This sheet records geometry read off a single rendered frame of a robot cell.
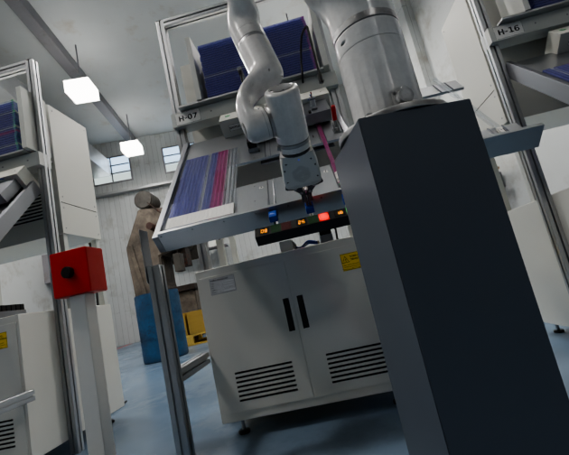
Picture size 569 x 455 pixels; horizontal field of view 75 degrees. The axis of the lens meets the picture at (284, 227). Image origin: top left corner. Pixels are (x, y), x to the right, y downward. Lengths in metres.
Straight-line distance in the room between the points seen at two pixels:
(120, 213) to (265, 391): 10.20
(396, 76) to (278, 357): 1.06
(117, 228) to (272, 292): 10.07
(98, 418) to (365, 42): 1.34
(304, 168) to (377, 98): 0.39
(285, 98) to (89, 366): 1.09
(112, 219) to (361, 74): 10.94
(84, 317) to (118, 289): 9.66
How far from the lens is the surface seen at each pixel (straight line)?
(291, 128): 0.92
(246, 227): 1.14
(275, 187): 1.23
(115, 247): 11.28
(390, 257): 0.55
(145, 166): 11.58
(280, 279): 1.40
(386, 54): 0.68
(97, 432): 1.52
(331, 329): 1.40
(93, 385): 1.49
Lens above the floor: 0.48
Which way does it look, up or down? 9 degrees up
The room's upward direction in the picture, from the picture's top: 13 degrees counter-clockwise
